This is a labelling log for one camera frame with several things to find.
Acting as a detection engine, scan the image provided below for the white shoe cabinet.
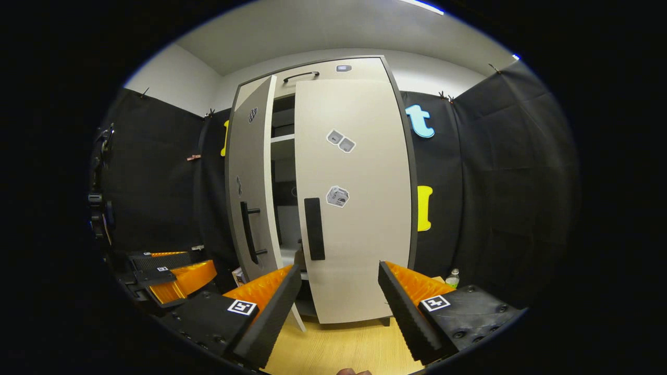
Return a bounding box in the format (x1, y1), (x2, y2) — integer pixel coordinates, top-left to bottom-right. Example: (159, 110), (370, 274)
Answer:
(225, 55), (420, 326)

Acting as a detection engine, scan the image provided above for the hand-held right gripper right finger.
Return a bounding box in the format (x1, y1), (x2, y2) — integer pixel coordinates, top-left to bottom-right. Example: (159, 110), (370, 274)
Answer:
(378, 260), (527, 365)

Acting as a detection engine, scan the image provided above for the black left door handle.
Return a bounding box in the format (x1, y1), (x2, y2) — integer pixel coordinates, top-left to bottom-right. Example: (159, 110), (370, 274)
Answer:
(240, 202), (268, 265)

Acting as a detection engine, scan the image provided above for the black backdrop cloth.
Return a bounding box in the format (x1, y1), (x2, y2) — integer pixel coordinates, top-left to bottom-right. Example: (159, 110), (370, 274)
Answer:
(96, 60), (582, 308)

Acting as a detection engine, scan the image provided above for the black right door handle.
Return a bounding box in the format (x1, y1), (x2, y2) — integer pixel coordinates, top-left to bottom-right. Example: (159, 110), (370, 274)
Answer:
(304, 197), (326, 261)

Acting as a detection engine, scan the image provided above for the beige cabinet drawer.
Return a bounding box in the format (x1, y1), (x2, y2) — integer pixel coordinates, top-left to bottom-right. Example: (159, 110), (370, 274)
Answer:
(234, 56), (391, 99)

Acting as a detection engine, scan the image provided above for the black door handle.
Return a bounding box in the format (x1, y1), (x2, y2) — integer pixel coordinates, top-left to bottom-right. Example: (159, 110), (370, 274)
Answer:
(240, 202), (268, 265)
(304, 197), (326, 261)

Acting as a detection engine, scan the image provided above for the black equipment on stand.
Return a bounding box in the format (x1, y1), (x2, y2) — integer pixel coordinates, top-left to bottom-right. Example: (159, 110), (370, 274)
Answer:
(86, 122), (116, 245)

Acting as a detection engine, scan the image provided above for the ceiling light strip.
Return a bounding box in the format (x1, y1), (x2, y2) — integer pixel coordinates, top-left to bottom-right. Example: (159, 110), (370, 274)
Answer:
(399, 0), (444, 15)

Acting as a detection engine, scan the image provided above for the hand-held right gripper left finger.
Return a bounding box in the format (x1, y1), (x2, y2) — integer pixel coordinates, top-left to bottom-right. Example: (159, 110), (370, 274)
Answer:
(159, 264), (303, 369)

